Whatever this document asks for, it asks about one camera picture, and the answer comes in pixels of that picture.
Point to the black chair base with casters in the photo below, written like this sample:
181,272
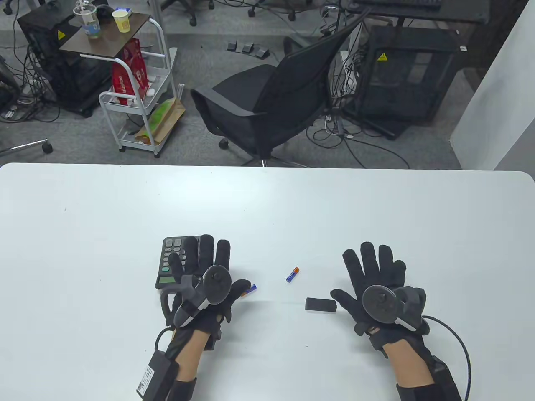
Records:
288,8
190,10

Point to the black forearm box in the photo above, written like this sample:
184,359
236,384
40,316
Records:
445,376

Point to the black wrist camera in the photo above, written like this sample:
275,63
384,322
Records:
377,342
213,341

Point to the person's right hand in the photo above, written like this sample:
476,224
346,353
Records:
372,271

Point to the black office chair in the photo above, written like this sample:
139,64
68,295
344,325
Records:
292,92

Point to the blue and orange battery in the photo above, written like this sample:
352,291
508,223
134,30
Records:
292,274
250,289

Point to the clear plastic cup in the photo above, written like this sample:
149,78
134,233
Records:
88,23

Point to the person's right forearm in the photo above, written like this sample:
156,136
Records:
407,363

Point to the brown and green paper bag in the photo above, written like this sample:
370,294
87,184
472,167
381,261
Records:
161,121

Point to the black and white hand controller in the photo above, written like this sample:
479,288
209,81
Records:
217,284
380,303

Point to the small blue box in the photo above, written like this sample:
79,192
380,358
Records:
123,10

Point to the white power strip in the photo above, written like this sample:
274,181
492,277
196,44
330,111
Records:
349,71

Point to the black battery cover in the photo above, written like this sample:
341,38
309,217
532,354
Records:
321,305

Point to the grey foot pedal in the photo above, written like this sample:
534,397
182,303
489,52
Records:
232,46
248,48
263,53

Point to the black calculator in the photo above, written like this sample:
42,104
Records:
171,244

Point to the black desk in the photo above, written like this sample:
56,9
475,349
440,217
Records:
451,10

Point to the black computer case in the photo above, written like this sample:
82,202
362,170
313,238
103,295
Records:
401,75
46,29

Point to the person's left hand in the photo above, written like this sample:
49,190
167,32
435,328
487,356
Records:
207,255

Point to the white cart with wooden top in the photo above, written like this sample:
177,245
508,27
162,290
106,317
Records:
104,41

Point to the yellow paper cup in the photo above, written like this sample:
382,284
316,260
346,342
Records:
121,23

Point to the white partition panel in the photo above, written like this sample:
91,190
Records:
497,104

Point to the red shopping bag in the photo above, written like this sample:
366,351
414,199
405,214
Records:
127,79

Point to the silver chair leg with caster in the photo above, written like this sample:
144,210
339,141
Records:
25,145

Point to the black box with white label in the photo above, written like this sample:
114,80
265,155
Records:
154,376

